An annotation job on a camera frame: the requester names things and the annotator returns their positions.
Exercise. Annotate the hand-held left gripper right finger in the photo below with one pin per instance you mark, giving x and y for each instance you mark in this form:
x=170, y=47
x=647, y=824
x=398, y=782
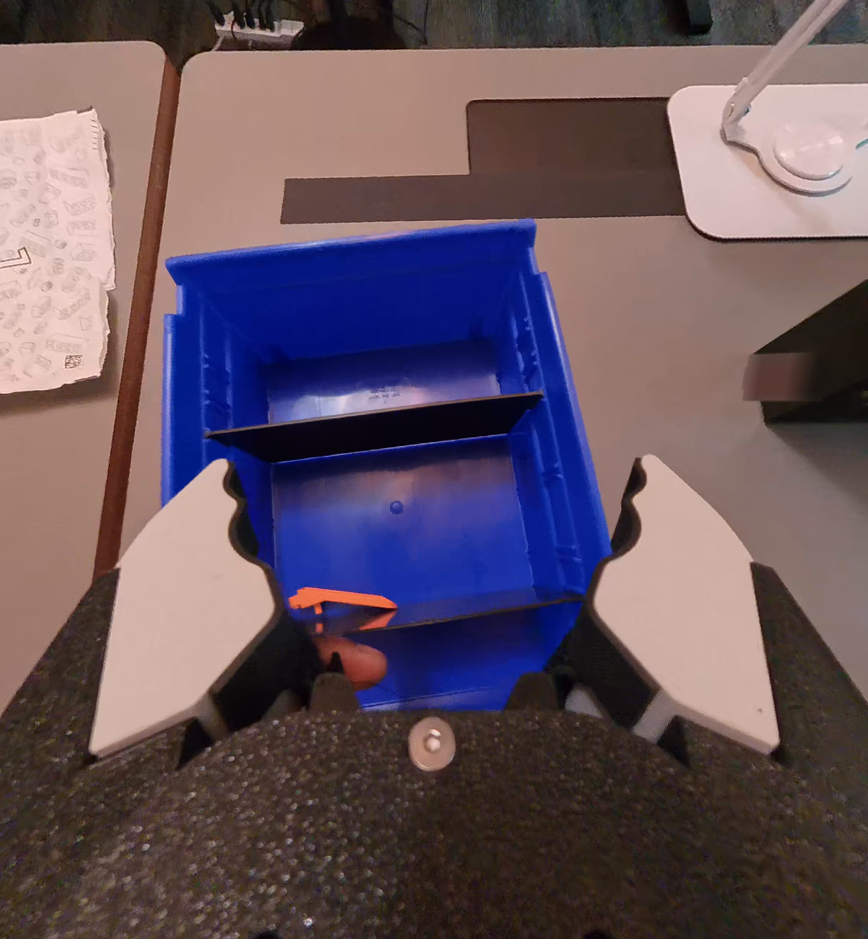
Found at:
x=691, y=609

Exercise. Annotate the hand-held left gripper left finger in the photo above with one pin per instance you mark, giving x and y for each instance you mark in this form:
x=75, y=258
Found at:
x=177, y=609

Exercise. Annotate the black orchid lego box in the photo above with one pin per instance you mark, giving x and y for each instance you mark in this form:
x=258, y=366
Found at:
x=845, y=345

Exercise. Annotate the blue plastic bin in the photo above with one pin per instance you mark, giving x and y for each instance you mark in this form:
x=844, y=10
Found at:
x=368, y=308

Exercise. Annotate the orange lego brick separator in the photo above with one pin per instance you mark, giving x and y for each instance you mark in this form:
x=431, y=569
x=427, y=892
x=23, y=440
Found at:
x=338, y=598

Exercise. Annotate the person's left hand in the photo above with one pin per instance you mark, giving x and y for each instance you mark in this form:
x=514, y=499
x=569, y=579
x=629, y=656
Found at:
x=357, y=664

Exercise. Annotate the black booklet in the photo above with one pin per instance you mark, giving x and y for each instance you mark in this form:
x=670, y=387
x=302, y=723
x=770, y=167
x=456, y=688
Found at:
x=375, y=429

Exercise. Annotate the crumpled white paper bag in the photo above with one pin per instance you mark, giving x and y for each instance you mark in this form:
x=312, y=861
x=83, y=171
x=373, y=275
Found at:
x=30, y=257

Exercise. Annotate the white panel foot plate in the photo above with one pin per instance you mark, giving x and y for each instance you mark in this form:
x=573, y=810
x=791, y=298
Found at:
x=735, y=191

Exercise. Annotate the white power strip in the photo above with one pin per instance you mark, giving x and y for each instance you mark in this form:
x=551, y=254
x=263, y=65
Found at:
x=258, y=28

